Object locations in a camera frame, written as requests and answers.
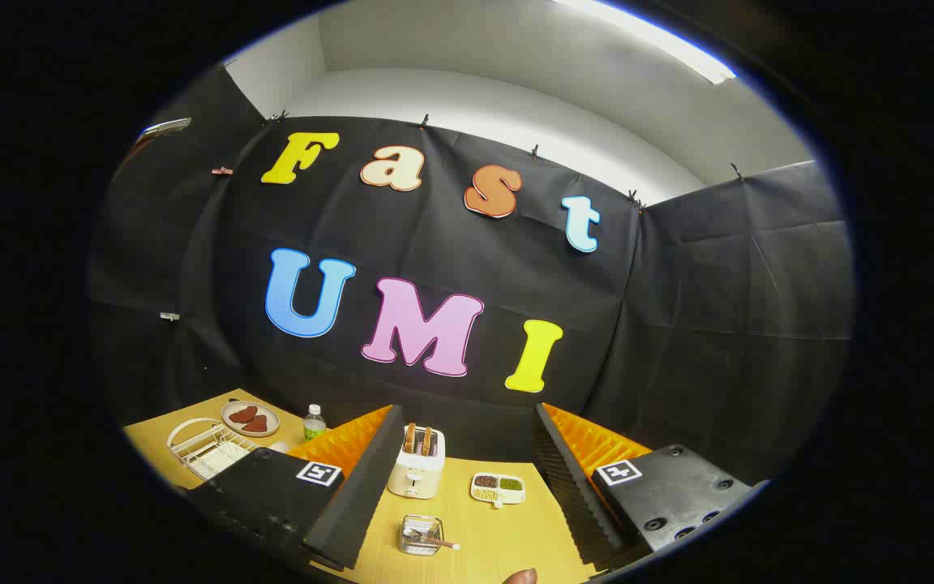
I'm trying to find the white wire dish rack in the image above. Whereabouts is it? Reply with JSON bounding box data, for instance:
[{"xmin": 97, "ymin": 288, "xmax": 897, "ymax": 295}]
[{"xmin": 167, "ymin": 417, "xmax": 273, "ymax": 481}]

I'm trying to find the small beige plate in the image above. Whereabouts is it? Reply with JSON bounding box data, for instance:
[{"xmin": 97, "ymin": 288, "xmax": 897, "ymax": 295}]
[{"xmin": 221, "ymin": 401, "xmax": 281, "ymax": 439}]

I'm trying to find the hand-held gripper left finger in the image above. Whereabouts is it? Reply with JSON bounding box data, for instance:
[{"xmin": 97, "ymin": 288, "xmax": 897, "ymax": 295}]
[{"xmin": 183, "ymin": 404, "xmax": 405, "ymax": 573}]

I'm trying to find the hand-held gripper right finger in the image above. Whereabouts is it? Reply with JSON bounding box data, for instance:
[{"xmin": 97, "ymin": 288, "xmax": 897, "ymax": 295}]
[{"xmin": 533, "ymin": 403, "xmax": 768, "ymax": 569}]

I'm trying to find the pink-handled metal spoon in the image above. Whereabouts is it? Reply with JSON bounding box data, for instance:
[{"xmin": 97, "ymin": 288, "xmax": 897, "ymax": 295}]
[{"xmin": 405, "ymin": 527, "xmax": 461, "ymax": 551}]

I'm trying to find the black backdrop cloth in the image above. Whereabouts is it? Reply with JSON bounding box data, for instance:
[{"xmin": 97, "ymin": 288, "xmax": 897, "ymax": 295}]
[{"xmin": 86, "ymin": 69, "xmax": 855, "ymax": 487}]

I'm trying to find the white toaster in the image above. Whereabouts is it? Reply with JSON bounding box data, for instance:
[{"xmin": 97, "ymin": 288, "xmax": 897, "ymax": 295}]
[{"xmin": 387, "ymin": 423, "xmax": 447, "ymax": 500}]

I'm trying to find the white divided dish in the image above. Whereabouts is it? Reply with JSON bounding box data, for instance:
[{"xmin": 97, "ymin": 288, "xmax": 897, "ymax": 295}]
[{"xmin": 470, "ymin": 473, "xmax": 526, "ymax": 509}]

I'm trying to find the metal wire basket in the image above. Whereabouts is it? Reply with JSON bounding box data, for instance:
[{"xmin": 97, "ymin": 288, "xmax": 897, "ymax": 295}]
[{"xmin": 400, "ymin": 514, "xmax": 444, "ymax": 556}]

